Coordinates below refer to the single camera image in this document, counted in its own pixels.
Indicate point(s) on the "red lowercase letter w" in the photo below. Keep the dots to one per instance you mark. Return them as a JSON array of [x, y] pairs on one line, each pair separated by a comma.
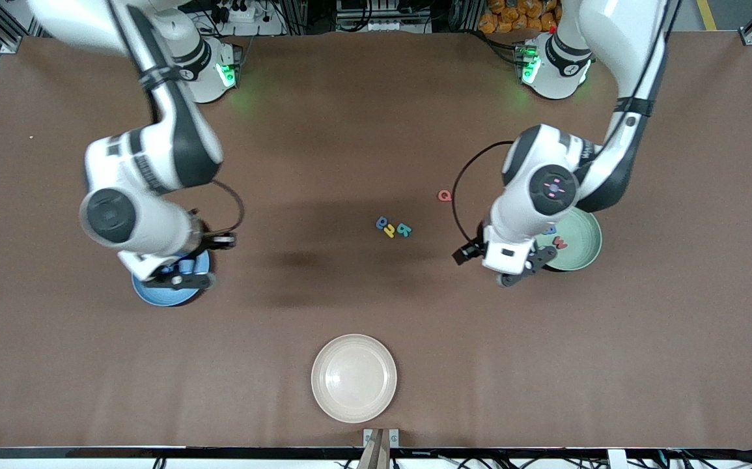
[[560, 243]]

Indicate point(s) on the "yellow lowercase letter h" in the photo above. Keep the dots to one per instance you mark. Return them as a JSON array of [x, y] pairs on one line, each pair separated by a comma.
[[389, 230]]

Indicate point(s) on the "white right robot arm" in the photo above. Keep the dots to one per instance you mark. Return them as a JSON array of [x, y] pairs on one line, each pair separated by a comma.
[[148, 215]]

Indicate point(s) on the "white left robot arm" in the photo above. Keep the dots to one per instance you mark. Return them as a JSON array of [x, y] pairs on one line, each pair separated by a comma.
[[545, 189]]

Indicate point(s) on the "blue plate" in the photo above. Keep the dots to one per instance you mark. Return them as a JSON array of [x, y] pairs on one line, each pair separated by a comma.
[[167, 298]]

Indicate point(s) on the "red uppercase letter Q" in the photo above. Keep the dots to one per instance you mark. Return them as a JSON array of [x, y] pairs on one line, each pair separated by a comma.
[[445, 195]]

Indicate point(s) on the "teal uppercase letter R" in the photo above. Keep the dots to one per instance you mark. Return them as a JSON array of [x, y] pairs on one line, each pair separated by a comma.
[[403, 229]]

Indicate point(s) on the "green plate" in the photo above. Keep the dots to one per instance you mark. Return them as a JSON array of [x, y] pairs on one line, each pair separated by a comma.
[[581, 251]]

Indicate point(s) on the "blue lowercase letter e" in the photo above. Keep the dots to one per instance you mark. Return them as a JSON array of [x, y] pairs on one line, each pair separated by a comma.
[[382, 223]]

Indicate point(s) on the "beige plate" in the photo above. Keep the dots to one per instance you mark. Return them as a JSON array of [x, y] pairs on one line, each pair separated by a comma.
[[354, 378]]

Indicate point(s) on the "white power strip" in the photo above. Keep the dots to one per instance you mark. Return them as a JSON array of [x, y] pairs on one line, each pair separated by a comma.
[[262, 26]]

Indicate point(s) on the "orange bags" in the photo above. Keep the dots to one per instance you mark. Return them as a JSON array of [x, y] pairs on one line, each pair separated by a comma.
[[519, 16]]

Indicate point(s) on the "metal table edge bracket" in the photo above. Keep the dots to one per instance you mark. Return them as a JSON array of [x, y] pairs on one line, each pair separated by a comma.
[[368, 438]]

